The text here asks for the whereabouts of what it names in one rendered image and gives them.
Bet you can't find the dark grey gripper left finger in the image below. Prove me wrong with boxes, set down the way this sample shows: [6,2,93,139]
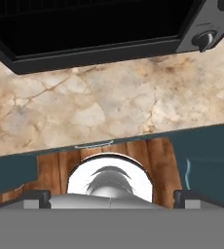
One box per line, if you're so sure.
[0,189,52,210]

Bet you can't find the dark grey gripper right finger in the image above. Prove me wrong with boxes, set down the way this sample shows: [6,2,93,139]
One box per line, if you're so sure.
[173,189,224,210]

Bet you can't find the black and silver toaster oven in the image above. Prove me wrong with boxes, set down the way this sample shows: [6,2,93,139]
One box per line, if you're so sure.
[0,0,224,76]

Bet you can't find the teal cupboard door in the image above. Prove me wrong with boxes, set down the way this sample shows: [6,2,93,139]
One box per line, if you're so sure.
[0,154,39,197]
[168,122,224,208]

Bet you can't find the white round object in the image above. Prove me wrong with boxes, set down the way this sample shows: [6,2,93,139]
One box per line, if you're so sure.
[49,152,166,210]

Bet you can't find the pale teal cupboard handle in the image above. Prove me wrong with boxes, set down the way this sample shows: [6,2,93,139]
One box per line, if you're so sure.
[184,158,193,191]

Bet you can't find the silver drawer handle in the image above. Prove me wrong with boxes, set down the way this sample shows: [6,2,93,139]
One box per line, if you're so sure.
[73,139,115,150]

